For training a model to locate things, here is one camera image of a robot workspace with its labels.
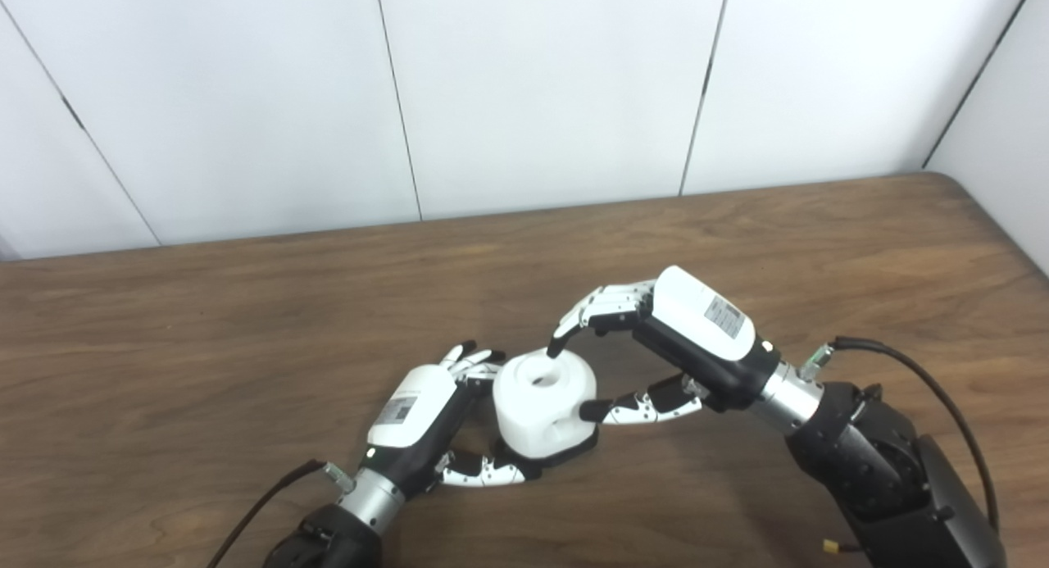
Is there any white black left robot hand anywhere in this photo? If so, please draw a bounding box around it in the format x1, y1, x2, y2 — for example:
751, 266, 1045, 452
359, 340, 534, 499

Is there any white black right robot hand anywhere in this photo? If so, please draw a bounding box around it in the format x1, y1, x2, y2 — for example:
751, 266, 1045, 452
547, 265, 781, 428

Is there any round white piece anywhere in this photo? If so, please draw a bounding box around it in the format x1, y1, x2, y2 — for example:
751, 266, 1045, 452
492, 347, 597, 461

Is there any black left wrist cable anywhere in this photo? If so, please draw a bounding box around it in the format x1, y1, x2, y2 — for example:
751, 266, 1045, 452
205, 459, 355, 568

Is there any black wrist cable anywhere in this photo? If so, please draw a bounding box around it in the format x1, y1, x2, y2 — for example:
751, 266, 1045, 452
799, 336, 1001, 532
205, 459, 355, 568

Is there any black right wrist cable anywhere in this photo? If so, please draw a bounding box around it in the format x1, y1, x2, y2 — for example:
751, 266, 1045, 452
799, 336, 1001, 532

